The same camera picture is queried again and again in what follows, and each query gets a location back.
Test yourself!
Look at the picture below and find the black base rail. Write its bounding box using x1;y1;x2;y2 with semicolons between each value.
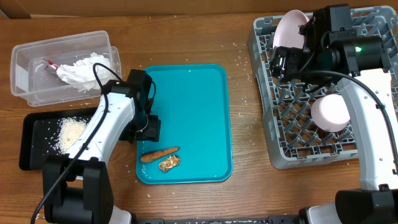
134;215;305;224

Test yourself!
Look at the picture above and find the white tissue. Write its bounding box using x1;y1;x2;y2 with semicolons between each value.
74;52;113;93
56;60;95;84

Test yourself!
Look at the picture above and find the golden crumpled food scrap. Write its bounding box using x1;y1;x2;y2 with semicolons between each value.
159;155;180;172

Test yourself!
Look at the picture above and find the teal plastic serving tray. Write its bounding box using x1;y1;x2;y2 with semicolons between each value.
136;64;233;185

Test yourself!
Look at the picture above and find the grey dishwasher rack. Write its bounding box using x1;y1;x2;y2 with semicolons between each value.
248;6;397;169

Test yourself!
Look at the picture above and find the small pink bowl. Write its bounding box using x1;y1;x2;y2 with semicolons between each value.
311;94;350;132

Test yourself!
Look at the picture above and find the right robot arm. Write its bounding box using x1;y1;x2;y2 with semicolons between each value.
270;4;397;223

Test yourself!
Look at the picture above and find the black plastic tray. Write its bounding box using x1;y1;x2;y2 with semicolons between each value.
19;108;96;170

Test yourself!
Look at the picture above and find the red foil snack wrapper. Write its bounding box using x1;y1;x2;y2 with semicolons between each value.
43;59;59;73

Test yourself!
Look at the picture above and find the pile of white rice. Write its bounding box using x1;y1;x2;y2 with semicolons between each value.
49;117;87;154

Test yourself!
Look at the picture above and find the large white plate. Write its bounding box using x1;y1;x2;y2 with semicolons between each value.
272;10;309;49

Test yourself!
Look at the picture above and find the clear plastic waste bin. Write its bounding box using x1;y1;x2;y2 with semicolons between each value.
10;30;122;107

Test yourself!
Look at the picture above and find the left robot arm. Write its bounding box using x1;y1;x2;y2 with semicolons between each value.
38;70;161;223

